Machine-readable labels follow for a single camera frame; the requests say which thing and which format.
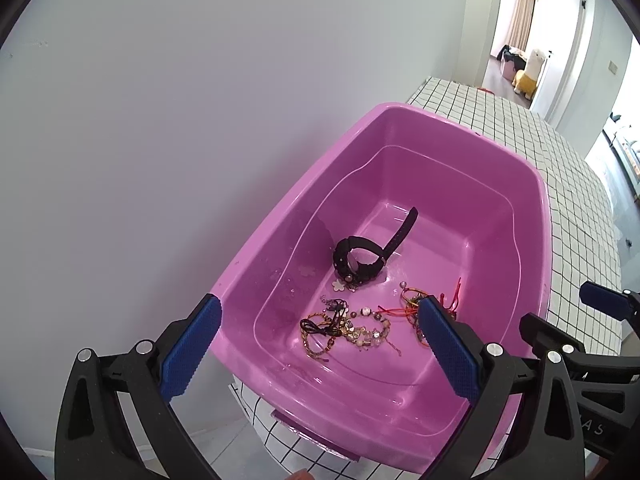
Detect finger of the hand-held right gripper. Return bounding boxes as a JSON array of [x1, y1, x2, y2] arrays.
[[580, 281, 640, 326], [519, 312, 588, 361]]

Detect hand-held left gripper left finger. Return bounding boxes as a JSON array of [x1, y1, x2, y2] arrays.
[[54, 294, 223, 480]]

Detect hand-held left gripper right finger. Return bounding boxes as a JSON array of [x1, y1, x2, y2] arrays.
[[418, 295, 587, 480]]

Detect red cord heart pendant bracelet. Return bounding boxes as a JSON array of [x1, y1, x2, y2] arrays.
[[440, 277, 463, 321]]

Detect multicolour bracelet with red cords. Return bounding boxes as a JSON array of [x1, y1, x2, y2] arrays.
[[377, 282, 426, 321]]

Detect pale beaded bracelet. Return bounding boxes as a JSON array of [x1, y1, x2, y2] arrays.
[[345, 307, 403, 356]]

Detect gold beaded bracelet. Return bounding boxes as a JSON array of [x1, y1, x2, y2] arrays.
[[299, 312, 341, 361]]

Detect black wrist watch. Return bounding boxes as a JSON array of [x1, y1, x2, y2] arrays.
[[332, 206, 420, 283]]

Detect pink plastic tub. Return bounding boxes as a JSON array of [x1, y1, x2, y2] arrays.
[[207, 101, 552, 476]]

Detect grey sofa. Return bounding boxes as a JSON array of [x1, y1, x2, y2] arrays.
[[605, 125, 640, 176]]

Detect white black checkered tablecloth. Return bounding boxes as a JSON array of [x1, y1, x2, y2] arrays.
[[227, 76, 636, 480]]

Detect yellow white plush toy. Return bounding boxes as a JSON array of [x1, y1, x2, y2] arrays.
[[512, 49, 551, 98]]

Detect beige curtain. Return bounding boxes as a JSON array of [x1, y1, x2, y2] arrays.
[[510, 0, 536, 53]]

